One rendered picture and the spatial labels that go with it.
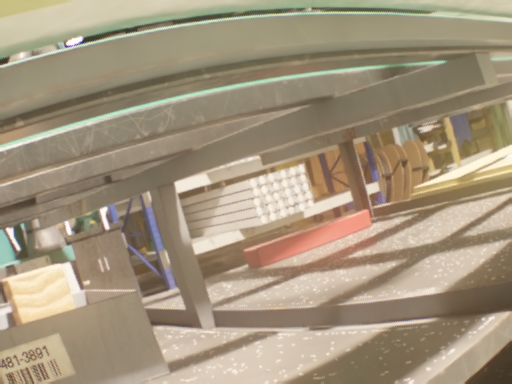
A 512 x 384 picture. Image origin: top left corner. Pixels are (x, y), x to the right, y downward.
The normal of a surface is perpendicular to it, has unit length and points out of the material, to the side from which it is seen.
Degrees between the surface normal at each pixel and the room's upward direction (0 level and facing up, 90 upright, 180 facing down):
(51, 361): 90
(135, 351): 90
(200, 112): 90
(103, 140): 90
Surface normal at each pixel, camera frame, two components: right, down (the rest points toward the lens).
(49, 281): 0.60, -0.16
